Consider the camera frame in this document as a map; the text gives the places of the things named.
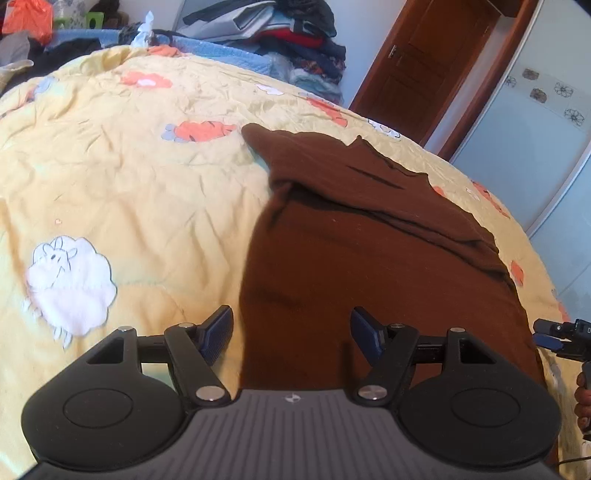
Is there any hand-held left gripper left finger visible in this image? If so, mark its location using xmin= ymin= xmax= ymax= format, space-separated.
xmin=87 ymin=305 xmax=234 ymax=408

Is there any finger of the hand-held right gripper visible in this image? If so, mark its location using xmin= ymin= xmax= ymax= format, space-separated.
xmin=533 ymin=318 xmax=591 ymax=341
xmin=532 ymin=334 xmax=591 ymax=361

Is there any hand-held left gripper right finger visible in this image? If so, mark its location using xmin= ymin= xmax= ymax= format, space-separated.
xmin=350 ymin=308 xmax=502 ymax=408

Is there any brown garment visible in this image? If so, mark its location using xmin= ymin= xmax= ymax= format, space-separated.
xmin=238 ymin=123 xmax=546 ymax=394

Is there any pile of clothes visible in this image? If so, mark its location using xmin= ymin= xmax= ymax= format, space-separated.
xmin=178 ymin=0 xmax=348 ymax=106

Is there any dark clothes heap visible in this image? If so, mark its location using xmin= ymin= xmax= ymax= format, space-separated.
xmin=0 ymin=32 xmax=101 ymax=89

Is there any person's right hand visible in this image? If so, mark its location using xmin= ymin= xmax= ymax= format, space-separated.
xmin=574 ymin=370 xmax=591 ymax=417

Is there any yellow printed blanket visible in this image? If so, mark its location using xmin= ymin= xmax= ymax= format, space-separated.
xmin=0 ymin=44 xmax=574 ymax=480

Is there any white wardrobe sliding door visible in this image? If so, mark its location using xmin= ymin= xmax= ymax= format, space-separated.
xmin=450 ymin=0 xmax=591 ymax=296

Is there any wooden door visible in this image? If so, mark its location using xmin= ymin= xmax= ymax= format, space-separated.
xmin=348 ymin=0 xmax=539 ymax=160

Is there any blue quilted blanket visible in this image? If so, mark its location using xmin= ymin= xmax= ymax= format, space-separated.
xmin=46 ymin=28 xmax=274 ymax=75

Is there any white crumpled paper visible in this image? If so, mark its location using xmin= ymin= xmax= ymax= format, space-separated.
xmin=130 ymin=11 xmax=158 ymax=48

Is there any orange plastic bag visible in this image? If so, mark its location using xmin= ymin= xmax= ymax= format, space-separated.
xmin=2 ymin=0 xmax=52 ymax=45

